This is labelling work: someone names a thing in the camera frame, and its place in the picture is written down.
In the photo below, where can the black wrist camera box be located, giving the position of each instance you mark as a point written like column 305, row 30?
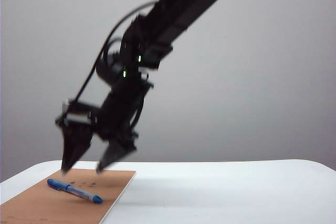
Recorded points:
column 77, row 111

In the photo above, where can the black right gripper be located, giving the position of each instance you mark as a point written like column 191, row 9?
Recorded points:
column 120, row 113

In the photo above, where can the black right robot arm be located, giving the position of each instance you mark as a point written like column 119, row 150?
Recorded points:
column 189, row 6

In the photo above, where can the blue ballpoint pen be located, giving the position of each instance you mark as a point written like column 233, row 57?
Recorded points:
column 76, row 190

